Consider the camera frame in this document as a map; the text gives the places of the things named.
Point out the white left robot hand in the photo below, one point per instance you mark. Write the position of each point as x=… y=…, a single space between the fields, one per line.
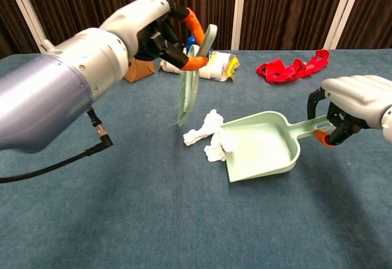
x=134 y=21

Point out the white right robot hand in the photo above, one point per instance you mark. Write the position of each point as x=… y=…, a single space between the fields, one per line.
x=358 y=97

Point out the mint green hand broom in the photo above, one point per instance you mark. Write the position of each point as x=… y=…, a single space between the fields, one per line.
x=191 y=91

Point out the mint green dustpan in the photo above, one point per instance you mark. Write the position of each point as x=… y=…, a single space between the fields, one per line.
x=263 y=152

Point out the white paper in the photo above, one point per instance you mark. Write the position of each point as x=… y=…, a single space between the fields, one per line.
x=211 y=125

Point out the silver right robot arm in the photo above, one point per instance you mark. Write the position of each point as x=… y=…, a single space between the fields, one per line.
x=387 y=125

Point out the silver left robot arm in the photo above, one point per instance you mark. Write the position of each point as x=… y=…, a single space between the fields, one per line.
x=46 y=91

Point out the blue building block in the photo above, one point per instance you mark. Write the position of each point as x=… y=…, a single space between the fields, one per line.
x=190 y=40

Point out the brown paper gift box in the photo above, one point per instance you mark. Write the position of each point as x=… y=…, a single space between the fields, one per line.
x=137 y=71

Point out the white tissue pack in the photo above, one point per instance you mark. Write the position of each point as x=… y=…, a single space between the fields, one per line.
x=220 y=66

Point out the white screen frame post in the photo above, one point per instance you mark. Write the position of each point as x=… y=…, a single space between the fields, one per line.
x=344 y=11
x=29 y=14
x=239 y=11

